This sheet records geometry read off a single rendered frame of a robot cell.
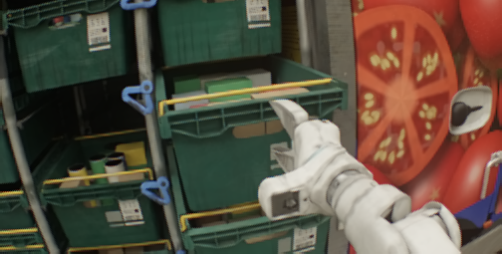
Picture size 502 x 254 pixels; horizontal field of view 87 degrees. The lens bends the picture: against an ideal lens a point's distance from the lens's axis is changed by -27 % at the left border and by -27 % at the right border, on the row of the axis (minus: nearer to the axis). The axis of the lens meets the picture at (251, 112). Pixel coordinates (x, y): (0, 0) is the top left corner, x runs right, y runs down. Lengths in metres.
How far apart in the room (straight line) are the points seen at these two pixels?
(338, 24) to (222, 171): 0.46
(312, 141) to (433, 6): 0.78
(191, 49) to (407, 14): 0.63
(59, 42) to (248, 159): 0.61
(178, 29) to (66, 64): 0.34
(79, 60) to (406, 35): 0.93
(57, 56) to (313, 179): 0.79
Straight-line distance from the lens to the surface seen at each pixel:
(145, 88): 0.90
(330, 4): 0.88
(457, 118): 1.24
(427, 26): 1.09
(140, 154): 1.35
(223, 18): 0.97
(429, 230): 0.30
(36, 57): 1.02
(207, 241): 0.82
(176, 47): 0.95
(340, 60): 0.90
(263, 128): 0.75
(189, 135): 0.70
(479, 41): 1.33
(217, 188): 0.77
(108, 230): 1.15
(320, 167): 0.39
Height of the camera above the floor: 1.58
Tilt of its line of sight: 15 degrees down
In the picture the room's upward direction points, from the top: 5 degrees counter-clockwise
